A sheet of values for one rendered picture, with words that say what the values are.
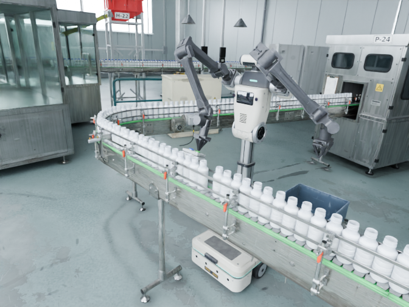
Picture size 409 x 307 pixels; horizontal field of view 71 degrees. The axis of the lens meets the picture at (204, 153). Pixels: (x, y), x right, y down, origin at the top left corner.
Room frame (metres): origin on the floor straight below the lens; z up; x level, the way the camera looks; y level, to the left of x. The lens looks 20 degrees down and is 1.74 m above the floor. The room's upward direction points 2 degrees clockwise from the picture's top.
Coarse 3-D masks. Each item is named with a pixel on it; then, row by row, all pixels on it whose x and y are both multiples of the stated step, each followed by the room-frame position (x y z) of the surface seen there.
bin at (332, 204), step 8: (288, 192) 1.55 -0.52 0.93; (296, 192) 1.63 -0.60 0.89; (304, 192) 1.62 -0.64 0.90; (312, 192) 1.59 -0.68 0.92; (320, 192) 1.55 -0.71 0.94; (304, 200) 1.61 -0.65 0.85; (312, 200) 1.58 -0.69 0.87; (320, 200) 1.55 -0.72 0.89; (328, 200) 1.51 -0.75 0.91; (336, 200) 1.48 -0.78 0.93; (344, 200) 1.45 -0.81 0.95; (312, 208) 1.57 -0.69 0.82; (328, 208) 1.51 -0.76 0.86; (336, 208) 1.48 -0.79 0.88; (344, 208) 1.40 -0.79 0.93; (328, 216) 1.50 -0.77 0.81; (344, 216) 1.42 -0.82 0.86
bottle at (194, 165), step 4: (192, 160) 1.45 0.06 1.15; (196, 160) 1.45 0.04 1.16; (192, 164) 1.45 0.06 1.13; (196, 164) 1.45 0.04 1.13; (192, 168) 1.43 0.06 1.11; (196, 168) 1.43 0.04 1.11; (192, 172) 1.43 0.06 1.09; (192, 176) 1.44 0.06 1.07; (196, 176) 1.44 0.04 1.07; (196, 180) 1.44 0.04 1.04; (192, 184) 1.43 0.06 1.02
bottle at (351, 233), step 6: (348, 222) 0.89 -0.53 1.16; (354, 222) 0.90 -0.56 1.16; (348, 228) 0.88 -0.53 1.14; (354, 228) 0.87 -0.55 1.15; (342, 234) 0.89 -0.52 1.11; (348, 234) 0.87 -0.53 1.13; (354, 234) 0.87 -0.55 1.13; (354, 240) 0.86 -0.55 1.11; (342, 246) 0.88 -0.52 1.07; (348, 246) 0.86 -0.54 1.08; (342, 252) 0.87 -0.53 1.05; (348, 252) 0.86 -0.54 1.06; (354, 252) 0.86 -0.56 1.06; (342, 258) 0.87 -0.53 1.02
